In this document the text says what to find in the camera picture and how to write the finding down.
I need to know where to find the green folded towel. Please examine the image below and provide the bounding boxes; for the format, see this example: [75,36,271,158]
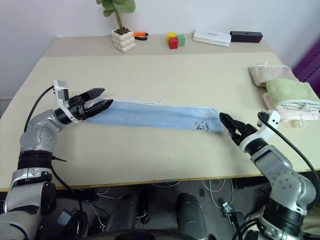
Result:
[265,78,320,111]

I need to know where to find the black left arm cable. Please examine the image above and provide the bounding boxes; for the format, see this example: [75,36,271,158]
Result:
[24,84,85,237]

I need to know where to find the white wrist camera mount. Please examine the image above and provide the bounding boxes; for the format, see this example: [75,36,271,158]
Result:
[238,110,281,151]
[52,79,77,124]

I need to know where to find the white flat box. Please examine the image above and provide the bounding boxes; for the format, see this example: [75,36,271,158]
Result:
[191,29,232,48]

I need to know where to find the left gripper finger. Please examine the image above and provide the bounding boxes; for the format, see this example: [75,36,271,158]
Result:
[84,98,115,118]
[79,87,106,102]

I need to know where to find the dark rounded robot leg shape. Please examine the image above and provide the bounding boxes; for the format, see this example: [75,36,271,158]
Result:
[175,192,209,240]

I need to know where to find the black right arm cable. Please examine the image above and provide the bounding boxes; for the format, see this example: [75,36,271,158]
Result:
[257,111,320,201]

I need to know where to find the purple ribbed furniture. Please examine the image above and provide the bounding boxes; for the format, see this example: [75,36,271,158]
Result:
[290,39,320,101]

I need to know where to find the red wooden block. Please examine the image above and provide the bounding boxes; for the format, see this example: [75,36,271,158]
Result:
[168,36,179,51]

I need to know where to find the black cable tie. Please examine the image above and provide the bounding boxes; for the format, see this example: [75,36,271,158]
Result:
[50,154,68,164]

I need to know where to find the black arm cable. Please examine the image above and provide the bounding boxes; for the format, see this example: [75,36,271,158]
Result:
[24,84,85,237]
[257,111,320,201]

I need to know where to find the orange handled pliers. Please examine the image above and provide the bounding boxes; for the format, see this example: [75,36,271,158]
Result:
[133,31,150,41]

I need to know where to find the white loose cable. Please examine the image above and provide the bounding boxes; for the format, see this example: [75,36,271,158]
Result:
[199,177,236,209]

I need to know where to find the light blue towel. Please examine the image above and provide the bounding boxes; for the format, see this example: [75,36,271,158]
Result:
[81,99,224,135]

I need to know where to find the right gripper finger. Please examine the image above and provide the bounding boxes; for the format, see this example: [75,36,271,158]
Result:
[228,133,243,146]
[219,112,249,135]

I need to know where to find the potted plant white bubbly pot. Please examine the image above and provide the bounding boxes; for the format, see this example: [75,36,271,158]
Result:
[96,0,137,54]

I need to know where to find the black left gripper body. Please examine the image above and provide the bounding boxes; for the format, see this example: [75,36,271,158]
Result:
[66,94,89,119]

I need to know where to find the beige folded towel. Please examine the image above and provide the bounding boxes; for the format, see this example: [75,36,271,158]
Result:
[248,59,300,88]

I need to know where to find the green wooden block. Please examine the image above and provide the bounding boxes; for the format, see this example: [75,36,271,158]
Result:
[176,34,187,48]

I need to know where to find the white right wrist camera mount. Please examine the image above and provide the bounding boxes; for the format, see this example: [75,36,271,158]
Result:
[238,110,281,151]

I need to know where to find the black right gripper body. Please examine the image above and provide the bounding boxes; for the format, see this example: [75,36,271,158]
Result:
[239,124,259,143]

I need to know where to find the grey rounded robot leg shape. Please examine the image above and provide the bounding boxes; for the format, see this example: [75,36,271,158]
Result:
[105,192,141,234]

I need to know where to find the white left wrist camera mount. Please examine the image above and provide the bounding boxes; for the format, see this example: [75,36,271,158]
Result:
[52,79,77,124]

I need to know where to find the black rectangular box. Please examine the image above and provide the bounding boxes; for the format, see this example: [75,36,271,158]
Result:
[229,30,263,44]

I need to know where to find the white pink folded towel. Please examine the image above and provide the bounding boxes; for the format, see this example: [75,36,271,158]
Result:
[262,91,320,129]

